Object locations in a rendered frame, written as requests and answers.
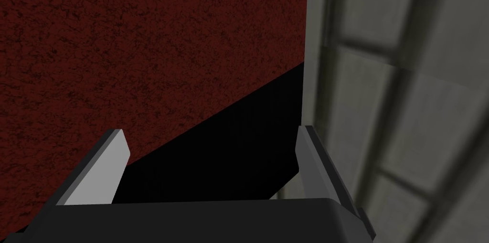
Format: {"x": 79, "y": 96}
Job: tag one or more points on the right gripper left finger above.
{"x": 101, "y": 174}

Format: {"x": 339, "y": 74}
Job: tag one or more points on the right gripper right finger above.
{"x": 315, "y": 174}

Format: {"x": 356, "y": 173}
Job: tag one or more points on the grey panelled door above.
{"x": 363, "y": 94}

